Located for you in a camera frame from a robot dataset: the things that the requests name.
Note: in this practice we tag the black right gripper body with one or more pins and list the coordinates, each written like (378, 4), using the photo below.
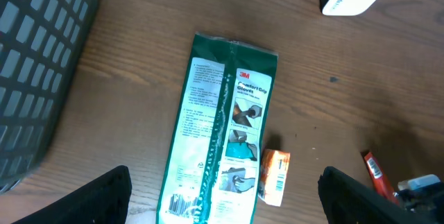
(422, 196)

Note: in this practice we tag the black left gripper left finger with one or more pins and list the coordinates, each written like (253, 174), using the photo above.
(101, 201)

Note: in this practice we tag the orange stick sachet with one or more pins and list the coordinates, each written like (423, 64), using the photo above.
(380, 181)

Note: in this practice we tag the green 3M cloth package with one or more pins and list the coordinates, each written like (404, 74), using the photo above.
(212, 171)

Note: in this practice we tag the small orange white box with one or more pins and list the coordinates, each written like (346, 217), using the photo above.
(273, 173)

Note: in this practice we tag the grey plastic mesh basket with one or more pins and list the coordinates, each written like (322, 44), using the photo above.
(41, 42)

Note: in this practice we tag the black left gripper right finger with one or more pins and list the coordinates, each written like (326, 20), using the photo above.
(347, 201)

